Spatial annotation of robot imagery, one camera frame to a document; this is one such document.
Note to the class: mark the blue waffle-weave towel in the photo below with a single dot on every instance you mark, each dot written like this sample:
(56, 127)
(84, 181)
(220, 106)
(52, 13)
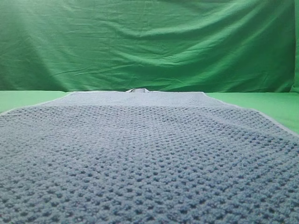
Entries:
(146, 158)

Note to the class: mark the green backdrop cloth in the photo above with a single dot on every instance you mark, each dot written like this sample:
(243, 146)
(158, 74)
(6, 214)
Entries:
(160, 45)

